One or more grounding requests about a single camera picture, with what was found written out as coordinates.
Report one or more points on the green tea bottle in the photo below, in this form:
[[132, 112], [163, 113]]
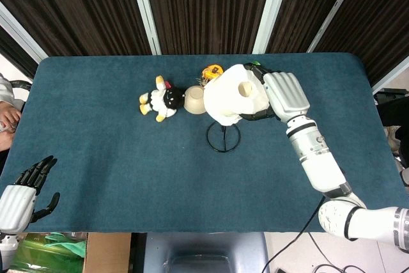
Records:
[[255, 62]]

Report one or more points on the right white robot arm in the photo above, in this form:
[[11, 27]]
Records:
[[326, 164]]

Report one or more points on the green plastic bag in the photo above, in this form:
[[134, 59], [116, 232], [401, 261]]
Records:
[[48, 252]]

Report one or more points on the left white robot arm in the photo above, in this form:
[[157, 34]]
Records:
[[7, 247]]

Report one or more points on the black and white plush toy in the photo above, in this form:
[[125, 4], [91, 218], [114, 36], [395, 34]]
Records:
[[161, 100]]

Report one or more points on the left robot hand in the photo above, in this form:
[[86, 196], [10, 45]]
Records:
[[16, 204]]

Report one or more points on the person in white clothing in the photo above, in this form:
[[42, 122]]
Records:
[[8, 113]]

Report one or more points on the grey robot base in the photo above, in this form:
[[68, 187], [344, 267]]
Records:
[[204, 252]]

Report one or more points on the blue table cloth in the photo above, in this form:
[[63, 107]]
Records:
[[128, 164]]

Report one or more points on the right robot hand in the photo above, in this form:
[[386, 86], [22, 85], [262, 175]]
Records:
[[284, 94]]

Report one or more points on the white partition frame post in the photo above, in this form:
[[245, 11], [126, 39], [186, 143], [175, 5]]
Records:
[[20, 34], [337, 7], [143, 7], [271, 7]]

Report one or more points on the beige upturned bowl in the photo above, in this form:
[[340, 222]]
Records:
[[195, 99]]

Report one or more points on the brown cardboard box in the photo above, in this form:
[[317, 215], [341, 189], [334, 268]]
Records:
[[107, 252]]

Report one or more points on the black chair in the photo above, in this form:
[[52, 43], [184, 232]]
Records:
[[20, 85]]

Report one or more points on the white paper towel roll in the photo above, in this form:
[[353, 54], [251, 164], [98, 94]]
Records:
[[233, 95]]

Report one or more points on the black bag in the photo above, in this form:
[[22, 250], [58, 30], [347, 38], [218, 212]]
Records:
[[394, 113]]

